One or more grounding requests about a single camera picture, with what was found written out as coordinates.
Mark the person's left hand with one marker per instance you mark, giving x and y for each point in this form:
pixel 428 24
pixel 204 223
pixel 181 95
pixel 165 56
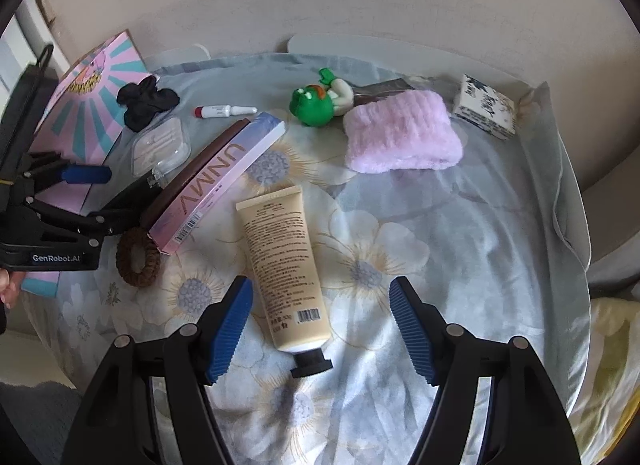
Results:
pixel 9 290

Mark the brown packet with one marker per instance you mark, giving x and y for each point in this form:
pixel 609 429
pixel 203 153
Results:
pixel 375 90

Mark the beige cream tube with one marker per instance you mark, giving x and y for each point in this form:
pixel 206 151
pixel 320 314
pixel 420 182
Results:
pixel 280 255

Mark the long pink cosmetics box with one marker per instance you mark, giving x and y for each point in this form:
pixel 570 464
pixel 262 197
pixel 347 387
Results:
pixel 220 180

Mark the yellow blanket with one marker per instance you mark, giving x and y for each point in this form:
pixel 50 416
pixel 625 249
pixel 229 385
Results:
pixel 605 345

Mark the dark grey cloth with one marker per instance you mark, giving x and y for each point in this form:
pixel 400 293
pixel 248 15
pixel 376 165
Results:
pixel 30 420

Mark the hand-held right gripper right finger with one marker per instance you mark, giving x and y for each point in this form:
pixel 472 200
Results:
pixel 410 330

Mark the white printed small box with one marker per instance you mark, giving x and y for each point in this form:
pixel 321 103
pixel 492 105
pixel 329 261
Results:
pixel 485 110

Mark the pink sunburst cardboard box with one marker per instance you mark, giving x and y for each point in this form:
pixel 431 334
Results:
pixel 85 110

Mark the clear plastic case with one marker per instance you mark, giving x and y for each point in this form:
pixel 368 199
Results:
pixel 160 145

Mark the green toy figure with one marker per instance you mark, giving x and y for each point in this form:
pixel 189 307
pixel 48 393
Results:
pixel 312 105

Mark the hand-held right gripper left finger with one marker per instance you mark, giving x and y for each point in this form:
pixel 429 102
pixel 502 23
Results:
pixel 232 330

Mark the black scrunchie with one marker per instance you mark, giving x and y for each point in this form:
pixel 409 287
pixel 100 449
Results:
pixel 145 102

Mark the small white red-capped tube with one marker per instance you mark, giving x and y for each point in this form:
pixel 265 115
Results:
pixel 220 110

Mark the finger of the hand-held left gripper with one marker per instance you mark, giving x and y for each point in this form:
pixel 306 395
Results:
pixel 85 174
pixel 125 205

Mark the pink fluffy headband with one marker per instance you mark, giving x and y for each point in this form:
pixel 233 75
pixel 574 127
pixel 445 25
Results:
pixel 400 135

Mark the floral bedsheet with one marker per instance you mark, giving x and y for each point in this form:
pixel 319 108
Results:
pixel 400 225

